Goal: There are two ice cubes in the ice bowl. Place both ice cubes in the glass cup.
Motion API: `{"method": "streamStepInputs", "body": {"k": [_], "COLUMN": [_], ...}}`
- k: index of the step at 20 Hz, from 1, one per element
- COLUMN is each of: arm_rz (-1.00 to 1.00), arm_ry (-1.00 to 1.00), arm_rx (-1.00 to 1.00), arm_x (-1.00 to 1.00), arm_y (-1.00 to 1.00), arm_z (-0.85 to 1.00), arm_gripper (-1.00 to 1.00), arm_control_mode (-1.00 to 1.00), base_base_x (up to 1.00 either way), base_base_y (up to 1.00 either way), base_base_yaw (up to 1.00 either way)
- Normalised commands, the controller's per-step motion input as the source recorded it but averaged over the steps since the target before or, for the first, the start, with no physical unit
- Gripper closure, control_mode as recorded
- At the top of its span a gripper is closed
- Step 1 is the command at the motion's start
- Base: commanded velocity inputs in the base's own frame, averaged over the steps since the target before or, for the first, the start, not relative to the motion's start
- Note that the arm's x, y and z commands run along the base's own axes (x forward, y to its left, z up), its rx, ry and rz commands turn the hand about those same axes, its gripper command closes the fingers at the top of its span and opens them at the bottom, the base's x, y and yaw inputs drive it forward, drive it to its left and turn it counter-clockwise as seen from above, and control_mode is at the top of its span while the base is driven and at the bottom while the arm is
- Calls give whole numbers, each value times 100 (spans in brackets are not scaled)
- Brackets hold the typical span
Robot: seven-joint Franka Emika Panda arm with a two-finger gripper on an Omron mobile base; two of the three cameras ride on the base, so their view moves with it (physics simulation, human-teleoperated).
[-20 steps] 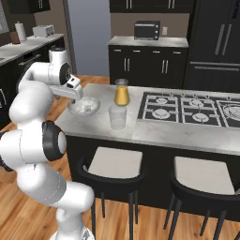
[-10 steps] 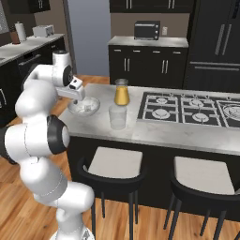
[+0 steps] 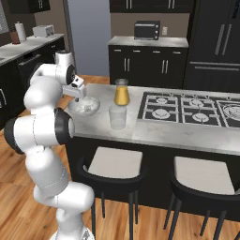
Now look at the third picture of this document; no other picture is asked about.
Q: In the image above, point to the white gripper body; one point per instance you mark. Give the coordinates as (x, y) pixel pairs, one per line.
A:
(74, 90)

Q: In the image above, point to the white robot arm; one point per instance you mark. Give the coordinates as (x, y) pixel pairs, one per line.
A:
(43, 129)

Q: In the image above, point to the clear ice cube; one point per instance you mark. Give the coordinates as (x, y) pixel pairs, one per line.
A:
(89, 106)
(82, 108)

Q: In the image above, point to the clear glass ice bowl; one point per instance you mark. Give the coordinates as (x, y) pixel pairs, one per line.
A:
(90, 108)

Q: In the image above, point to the clear glass cup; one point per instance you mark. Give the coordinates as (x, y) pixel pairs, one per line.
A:
(117, 118)

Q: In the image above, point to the yellow juice glass flask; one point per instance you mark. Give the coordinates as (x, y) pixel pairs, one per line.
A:
(122, 95)

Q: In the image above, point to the black dishwasher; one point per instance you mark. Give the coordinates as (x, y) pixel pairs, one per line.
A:
(28, 67)

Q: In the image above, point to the black base cupboards with worktop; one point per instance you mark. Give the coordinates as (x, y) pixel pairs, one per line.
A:
(12, 81)

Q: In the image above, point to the white toaster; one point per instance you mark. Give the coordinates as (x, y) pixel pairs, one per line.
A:
(43, 31)

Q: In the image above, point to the black base cupboard run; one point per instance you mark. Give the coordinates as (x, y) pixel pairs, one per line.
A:
(148, 65)

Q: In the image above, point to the white paper towel roll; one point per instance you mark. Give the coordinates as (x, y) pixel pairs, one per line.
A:
(21, 32)

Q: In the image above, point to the brown jar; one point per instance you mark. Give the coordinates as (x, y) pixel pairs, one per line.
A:
(14, 37)

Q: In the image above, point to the black stool with grey seat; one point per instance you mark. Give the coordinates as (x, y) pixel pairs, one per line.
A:
(115, 164)
(201, 178)

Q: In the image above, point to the black toaster oven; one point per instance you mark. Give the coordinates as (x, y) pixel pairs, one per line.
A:
(146, 30)

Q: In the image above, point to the black kitchen island cabinet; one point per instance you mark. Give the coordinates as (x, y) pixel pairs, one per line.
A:
(156, 168)

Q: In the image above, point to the black gas hob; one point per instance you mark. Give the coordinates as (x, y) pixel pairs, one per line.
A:
(187, 109)

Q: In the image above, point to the black fridge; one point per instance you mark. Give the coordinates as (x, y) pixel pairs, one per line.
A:
(215, 47)

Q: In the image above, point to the dark wall cupboard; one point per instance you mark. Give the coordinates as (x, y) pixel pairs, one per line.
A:
(29, 5)

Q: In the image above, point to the white wall socket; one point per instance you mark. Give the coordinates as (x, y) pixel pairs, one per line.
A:
(164, 31)

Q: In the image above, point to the black wall cupboard run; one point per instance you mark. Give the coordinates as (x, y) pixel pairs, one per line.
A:
(151, 5)

